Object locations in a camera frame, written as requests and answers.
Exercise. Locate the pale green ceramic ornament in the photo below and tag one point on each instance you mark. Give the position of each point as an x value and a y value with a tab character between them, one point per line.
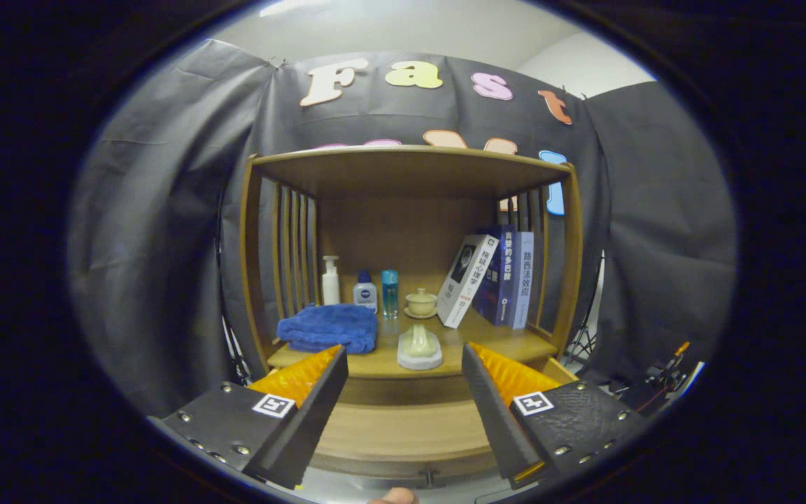
419	346

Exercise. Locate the white bottle with blue cap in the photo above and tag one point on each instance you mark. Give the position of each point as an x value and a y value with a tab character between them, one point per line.
365	295

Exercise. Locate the folded blue towel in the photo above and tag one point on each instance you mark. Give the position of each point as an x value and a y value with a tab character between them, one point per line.
326	329

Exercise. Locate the white pump bottle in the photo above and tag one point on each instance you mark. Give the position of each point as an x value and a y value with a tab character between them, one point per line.
331	285

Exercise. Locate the light blue book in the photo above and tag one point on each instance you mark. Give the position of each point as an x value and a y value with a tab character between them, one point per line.
523	280

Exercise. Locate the cream lidded teacup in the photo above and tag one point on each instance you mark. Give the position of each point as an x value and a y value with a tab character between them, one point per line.
421	304

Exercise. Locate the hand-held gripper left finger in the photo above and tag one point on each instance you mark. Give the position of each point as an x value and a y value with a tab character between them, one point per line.
312	420

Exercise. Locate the black backdrop cloth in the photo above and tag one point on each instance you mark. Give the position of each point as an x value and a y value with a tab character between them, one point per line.
151	245

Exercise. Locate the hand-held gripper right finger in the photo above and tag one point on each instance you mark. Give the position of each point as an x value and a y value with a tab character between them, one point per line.
494	416

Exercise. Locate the dark blue book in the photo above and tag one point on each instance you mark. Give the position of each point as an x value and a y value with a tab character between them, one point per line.
501	280

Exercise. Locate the white book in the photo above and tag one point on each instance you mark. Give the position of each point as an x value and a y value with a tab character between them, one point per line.
466	280

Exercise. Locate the teal glass bottle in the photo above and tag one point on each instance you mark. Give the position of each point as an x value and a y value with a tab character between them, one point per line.
390	294

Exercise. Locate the wooden countertop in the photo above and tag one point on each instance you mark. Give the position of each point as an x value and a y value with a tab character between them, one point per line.
487	343

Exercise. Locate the black tripod stand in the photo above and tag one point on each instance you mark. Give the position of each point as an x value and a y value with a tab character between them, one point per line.
583	343
234	353

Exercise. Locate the black and orange gripper device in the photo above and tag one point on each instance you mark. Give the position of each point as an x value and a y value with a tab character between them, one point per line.
665	371

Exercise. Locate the wooden cabinet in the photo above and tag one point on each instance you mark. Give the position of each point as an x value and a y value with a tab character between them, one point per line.
410	231

